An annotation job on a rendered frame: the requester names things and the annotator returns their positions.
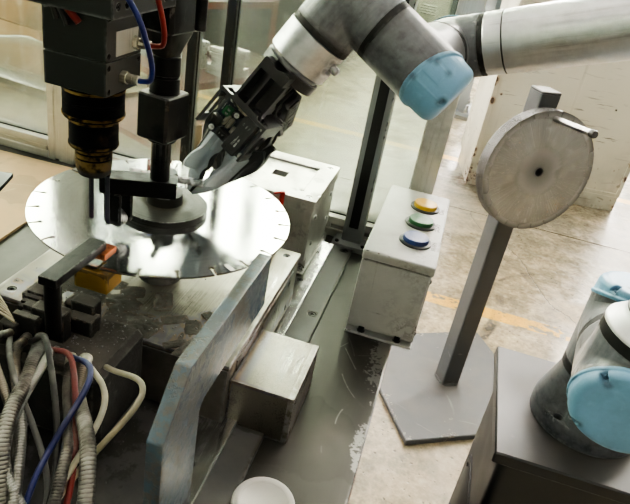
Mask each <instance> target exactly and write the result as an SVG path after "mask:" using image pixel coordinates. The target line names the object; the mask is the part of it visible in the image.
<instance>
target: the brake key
mask: <svg viewBox="0 0 630 504"><path fill-rule="evenodd" d="M403 240H404V241H405V242H407V243H408V244H411V245H413V246H418V247H424V246H427V245H428V243H429V237H428V236H427V235H426V234H424V233H422V232H419V231H414V230H409V231H406V232H405V233H404V235H403Z"/></svg>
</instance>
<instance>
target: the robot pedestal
mask: <svg viewBox="0 0 630 504"><path fill-rule="evenodd" d="M555 364H556V363H555V362H551V361H548V360H544V359H541V358H537V357H534V356H531V355H527V354H524V353H520V352H517V351H513V350H510V349H506V348H503V347H500V346H498V347H497V348H496V351H495V353H494V379H493V393H492V395H491V398H490V400H489V403H488V405H487V408H486V410H485V413H484V415H483V418H482V420H481V423H480V425H479V428H478V430H477V433H476V435H475V438H474V440H473V443H472V445H471V448H470V450H469V453H468V455H467V458H466V460H465V463H464V466H463V468H462V471H461V473H460V476H459V478H458V481H457V483H456V486H455V488H454V491H453V493H452V496H451V498H450V501H449V503H448V504H630V454H629V455H627V456H625V457H622V458H618V459H602V458H596V457H592V456H589V455H586V454H583V453H580V452H578V451H575V450H573V449H571V448H569V447H568V446H566V445H564V444H562V443H561V442H559V441H558V440H557V439H555V438H554V437H553V436H551V435H550V434H549V433H548V432H547V431H546V430H545V429H544V428H543V427H542V426H541V425H540V424H539V422H538V421H537V420H536V418H535V416H534V415H533V413H532V410H531V407H530V397H531V394H532V392H533V389H534V387H535V385H536V383H537V382H538V380H539V379H540V378H541V377H542V376H543V375H544V374H545V373H546V372H548V371H549V370H550V369H551V368H552V367H553V366H554V365H555Z"/></svg>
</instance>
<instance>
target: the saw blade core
mask: <svg viewBox="0 0 630 504"><path fill-rule="evenodd" d="M126 162H127V163H128V164H127V163H126ZM126 162H125V160H124V159H122V160H113V166H112V168H111V170H122V171H128V168H129V167H134V168H139V169H145V170H150V162H151V159H126ZM76 172H77V173H76ZM199 195H201V196H202V197H203V198H204V199H205V200H206V202H207V204H208V211H207V216H206V218H205V219H204V220H203V221H202V222H200V223H199V224H197V225H194V226H191V227H187V228H182V229H156V228H150V227H146V226H142V225H139V224H137V223H134V222H132V221H128V220H127V222H126V223H125V224H124V225H122V226H120V227H115V226H113V225H112V224H110V225H105V222H104V194H101V193H99V179H94V218H89V178H86V177H83V176H81V175H80V174H79V173H78V171H77V168H72V170H70V169H69V170H66V171H64V172H61V173H59V174H57V175H55V176H53V177H51V178H50V179H47V180H46V181H44V182H43V183H41V184H40V185H39V186H38V187H37V188H36V189H35V190H34V192H32V193H31V195H30V196H29V198H28V200H27V203H26V207H25V216H26V221H27V223H28V226H29V228H30V229H31V231H32V232H33V234H34V235H35V236H36V237H37V238H38V239H39V240H40V241H42V243H43V244H45V245H46V246H47V247H49V248H50V249H52V250H53V251H55V252H57V253H58V254H60V255H62V256H65V255H67V254H68V253H69V252H71V251H72V250H73V249H75V248H76V247H77V246H79V245H80V244H81V243H83V242H84V241H85V240H87V239H88V238H90V237H92V238H96V239H99V240H103V241H106V243H107V244H111V245H114V246H116V253H114V254H113V255H112V256H111V257H109V258H108V259H107V260H106V261H102V260H99V259H96V258H95V259H93V260H92V261H91V262H90V263H88V264H87V265H86V266H88V267H90V266H91V265H92V264H97V266H96V268H95V269H98V268H99V267H100V266H101V265H102V263H105V264H103V265H102V266H101V267H100V270H102V271H106V272H110V273H115V274H120V275H125V276H132V277H136V275H137V273H138V270H141V271H140V274H139V277H140V278H150V279H177V276H176V272H178V275H179V279H197V278H206V277H213V276H215V274H216V275H217V276H219V275H225V274H229V273H233V272H237V271H240V270H243V269H246V268H247V267H249V265H250V264H251V263H252V262H253V260H254V259H255V258H256V256H257V255H258V254H259V253H262V254H266V255H269V256H272V255H273V254H275V253H276V252H277V251H278V250H279V249H280V248H281V247H282V246H283V244H284V243H285V241H286V239H287V237H288V234H289V229H290V223H289V218H288V215H287V213H286V212H285V209H284V207H283V206H282V205H281V204H280V202H279V201H278V200H277V199H276V198H274V197H273V196H272V195H271V194H270V193H269V192H267V191H266V190H264V189H263V188H261V187H260V186H257V185H256V184H254V183H252V182H250V181H248V180H246V179H244V178H241V179H238V180H236V181H234V182H231V183H229V184H227V185H224V186H222V187H220V188H217V189H215V190H212V191H210V192H206V193H201V194H199ZM38 222H41V223H38ZM279 225H281V226H279ZM51 237H53V238H51ZM261 251H263V252H261ZM241 262H243V263H241ZM224 264H229V265H230V266H231V267H232V268H234V269H235V270H233V271H230V270H229V269H228V268H227V267H226V266H224ZM210 269H213V270H214V272H215V274H214V273H213V271H212V270H210Z"/></svg>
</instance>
